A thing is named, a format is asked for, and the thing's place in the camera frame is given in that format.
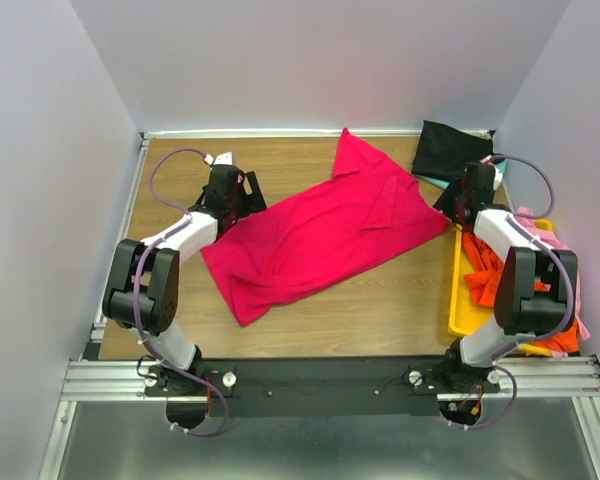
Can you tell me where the magenta t shirt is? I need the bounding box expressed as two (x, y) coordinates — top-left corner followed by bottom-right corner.
(202, 130), (450, 326)

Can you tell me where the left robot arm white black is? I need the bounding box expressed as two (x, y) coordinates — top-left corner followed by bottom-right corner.
(102, 164), (267, 395)

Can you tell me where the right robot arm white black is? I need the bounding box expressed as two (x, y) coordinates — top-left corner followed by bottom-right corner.
(425, 154), (578, 392)

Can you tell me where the folded teal t shirt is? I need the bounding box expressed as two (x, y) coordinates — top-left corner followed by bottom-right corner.
(418, 160), (507, 190)

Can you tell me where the folded black t shirt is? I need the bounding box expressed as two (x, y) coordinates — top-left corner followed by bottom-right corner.
(411, 120), (494, 182)

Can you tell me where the orange t shirt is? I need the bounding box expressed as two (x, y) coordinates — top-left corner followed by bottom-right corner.
(456, 233), (591, 357)

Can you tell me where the light pink t shirt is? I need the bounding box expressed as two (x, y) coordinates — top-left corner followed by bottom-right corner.
(516, 207), (591, 358)

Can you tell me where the yellow plastic bin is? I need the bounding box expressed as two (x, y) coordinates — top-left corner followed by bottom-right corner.
(448, 229), (580, 358)

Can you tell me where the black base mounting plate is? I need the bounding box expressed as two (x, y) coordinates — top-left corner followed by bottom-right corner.
(141, 356), (500, 429)

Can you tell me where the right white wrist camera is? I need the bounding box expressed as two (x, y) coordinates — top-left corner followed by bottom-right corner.
(481, 156), (506, 191)

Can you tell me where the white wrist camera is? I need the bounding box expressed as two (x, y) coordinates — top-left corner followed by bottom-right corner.
(211, 152), (234, 166)
(481, 156), (506, 191)

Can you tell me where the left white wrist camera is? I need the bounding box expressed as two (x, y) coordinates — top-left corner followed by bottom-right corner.
(211, 152), (234, 166)

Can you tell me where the aluminium frame rail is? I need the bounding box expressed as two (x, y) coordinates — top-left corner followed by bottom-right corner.
(37, 130), (600, 480)

